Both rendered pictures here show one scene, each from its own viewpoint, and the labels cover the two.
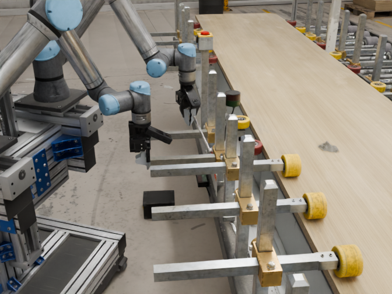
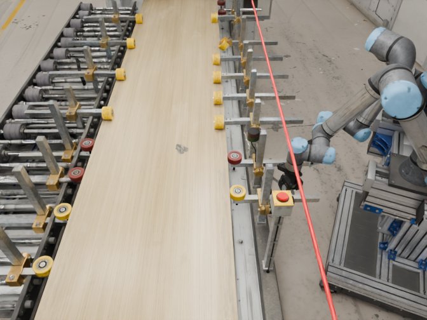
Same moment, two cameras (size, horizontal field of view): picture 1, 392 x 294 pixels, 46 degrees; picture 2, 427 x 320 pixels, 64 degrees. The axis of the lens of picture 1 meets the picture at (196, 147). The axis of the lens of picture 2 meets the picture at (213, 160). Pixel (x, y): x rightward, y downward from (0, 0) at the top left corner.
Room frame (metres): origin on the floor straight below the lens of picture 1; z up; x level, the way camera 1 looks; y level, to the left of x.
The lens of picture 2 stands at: (3.00, -0.22, 2.21)
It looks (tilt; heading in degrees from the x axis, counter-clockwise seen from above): 45 degrees down; 185
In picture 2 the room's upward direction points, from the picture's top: straight up
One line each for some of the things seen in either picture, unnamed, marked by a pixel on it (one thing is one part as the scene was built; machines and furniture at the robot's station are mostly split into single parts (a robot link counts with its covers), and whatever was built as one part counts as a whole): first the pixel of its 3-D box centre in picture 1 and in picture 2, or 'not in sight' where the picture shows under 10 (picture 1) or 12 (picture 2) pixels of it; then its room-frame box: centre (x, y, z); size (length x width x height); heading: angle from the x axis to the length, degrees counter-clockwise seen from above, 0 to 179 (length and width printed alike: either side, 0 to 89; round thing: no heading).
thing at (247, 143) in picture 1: (244, 205); (250, 102); (1.18, -0.15, 0.93); 0.04 x 0.04 x 0.48; 6
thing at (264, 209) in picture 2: (212, 131); (262, 201); (1.90, -0.07, 0.84); 0.14 x 0.06 x 0.05; 6
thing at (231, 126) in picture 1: (230, 175); (254, 133); (1.43, -0.12, 0.89); 0.04 x 0.04 x 0.48; 6
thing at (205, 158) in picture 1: (204, 159); (269, 163); (1.63, -0.03, 0.84); 0.43 x 0.03 x 0.04; 96
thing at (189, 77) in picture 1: (186, 75); (294, 163); (1.89, 0.04, 1.11); 0.08 x 0.08 x 0.05
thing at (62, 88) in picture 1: (50, 85); (420, 166); (1.83, 0.61, 1.09); 0.15 x 0.15 x 0.10
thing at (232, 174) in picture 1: (231, 164); (254, 122); (1.40, -0.13, 0.95); 0.14 x 0.06 x 0.05; 6
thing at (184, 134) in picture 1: (197, 134); (276, 199); (1.88, -0.01, 0.84); 0.44 x 0.03 x 0.04; 96
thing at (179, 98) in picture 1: (186, 92); (291, 177); (1.90, 0.04, 1.03); 0.09 x 0.08 x 0.12; 26
